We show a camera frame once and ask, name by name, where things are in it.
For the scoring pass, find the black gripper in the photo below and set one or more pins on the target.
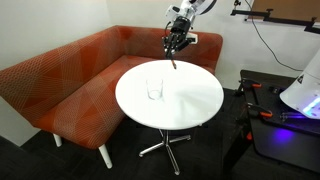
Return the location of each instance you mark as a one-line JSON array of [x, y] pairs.
[[181, 26]]

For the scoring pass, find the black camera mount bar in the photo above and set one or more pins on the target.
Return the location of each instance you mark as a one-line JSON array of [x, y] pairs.
[[283, 20]]

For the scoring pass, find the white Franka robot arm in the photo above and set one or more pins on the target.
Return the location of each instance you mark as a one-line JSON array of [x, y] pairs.
[[306, 90]]

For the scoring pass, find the small black box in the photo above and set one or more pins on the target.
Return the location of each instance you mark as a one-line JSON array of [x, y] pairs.
[[274, 90]]

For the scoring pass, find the orange patterned corner sofa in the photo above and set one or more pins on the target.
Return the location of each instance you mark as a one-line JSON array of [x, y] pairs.
[[66, 83]]

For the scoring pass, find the orange and black pen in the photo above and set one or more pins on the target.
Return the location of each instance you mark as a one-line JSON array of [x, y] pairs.
[[173, 64]]

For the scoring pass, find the brown cork board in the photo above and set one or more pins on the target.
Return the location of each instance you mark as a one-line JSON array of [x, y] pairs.
[[290, 8]]

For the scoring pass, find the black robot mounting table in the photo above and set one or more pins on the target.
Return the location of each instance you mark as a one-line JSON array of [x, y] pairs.
[[283, 150]]

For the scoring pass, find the clear glass cup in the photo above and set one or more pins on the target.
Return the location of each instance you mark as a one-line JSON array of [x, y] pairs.
[[155, 95]]

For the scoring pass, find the chrome table pedestal base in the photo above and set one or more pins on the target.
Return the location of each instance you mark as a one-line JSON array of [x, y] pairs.
[[165, 143]]

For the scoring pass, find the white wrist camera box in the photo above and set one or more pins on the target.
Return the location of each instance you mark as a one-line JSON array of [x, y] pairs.
[[192, 37]]

